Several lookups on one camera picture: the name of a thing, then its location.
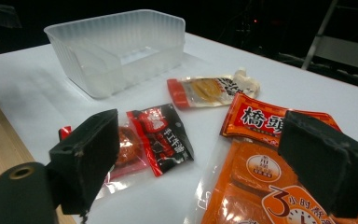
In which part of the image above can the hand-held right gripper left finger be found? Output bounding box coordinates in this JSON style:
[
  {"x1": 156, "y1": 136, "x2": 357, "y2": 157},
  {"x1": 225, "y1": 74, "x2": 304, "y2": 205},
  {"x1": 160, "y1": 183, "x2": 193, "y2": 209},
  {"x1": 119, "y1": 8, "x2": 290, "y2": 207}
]
[{"x1": 48, "y1": 108, "x2": 120, "y2": 217}]

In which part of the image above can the white metal stand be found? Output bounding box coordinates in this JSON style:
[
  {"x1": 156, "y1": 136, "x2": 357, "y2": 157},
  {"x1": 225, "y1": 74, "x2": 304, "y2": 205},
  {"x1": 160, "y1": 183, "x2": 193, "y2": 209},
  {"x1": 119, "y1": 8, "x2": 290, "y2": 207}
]
[{"x1": 301, "y1": 0, "x2": 358, "y2": 75}]

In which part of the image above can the white table sheet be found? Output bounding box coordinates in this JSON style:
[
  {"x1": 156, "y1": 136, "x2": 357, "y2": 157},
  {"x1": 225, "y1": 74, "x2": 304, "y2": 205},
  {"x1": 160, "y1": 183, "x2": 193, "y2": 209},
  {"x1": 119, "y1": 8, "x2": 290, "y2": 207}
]
[{"x1": 0, "y1": 32, "x2": 358, "y2": 224}]

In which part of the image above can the clear pink snack packet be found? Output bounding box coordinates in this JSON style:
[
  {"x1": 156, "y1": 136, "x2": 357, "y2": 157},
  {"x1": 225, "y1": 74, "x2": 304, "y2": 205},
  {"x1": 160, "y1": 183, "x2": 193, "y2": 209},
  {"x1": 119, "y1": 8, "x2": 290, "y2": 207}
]
[{"x1": 58, "y1": 119, "x2": 152, "y2": 202}]

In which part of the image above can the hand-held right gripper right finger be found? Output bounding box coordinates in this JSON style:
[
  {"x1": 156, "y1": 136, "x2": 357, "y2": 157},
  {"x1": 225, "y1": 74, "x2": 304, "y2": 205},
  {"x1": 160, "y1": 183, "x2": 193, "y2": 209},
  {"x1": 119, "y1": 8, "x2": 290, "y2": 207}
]
[{"x1": 277, "y1": 109, "x2": 358, "y2": 218}]

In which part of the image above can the large orange food packet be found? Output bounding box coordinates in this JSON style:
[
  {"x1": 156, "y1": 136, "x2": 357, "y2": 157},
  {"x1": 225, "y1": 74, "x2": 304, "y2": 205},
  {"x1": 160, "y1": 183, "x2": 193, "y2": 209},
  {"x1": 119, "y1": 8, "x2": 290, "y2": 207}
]
[{"x1": 183, "y1": 91, "x2": 358, "y2": 224}]

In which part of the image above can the black and red snack packet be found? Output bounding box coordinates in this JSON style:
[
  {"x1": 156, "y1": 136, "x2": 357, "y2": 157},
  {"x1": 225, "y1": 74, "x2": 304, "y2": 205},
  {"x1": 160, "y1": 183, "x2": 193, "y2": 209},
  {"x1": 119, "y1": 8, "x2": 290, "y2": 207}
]
[{"x1": 126, "y1": 103, "x2": 196, "y2": 177}]

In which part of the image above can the white snack packet red end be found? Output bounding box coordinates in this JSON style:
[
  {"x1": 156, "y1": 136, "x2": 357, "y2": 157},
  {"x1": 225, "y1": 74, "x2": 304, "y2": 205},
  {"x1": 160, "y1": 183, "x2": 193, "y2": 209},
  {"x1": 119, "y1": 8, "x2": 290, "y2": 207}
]
[{"x1": 166, "y1": 68, "x2": 261, "y2": 110}]

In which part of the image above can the wooden table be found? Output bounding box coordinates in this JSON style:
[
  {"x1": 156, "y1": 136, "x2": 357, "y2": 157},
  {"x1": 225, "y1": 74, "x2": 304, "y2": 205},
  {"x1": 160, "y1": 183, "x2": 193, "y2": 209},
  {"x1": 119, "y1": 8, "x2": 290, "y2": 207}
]
[{"x1": 0, "y1": 83, "x2": 77, "y2": 224}]

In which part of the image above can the clear plastic container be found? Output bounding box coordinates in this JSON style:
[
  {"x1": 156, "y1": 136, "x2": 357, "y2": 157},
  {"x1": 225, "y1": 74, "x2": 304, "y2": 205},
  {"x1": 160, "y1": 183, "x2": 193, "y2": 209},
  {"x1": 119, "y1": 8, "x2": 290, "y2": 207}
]
[{"x1": 43, "y1": 8, "x2": 186, "y2": 100}]

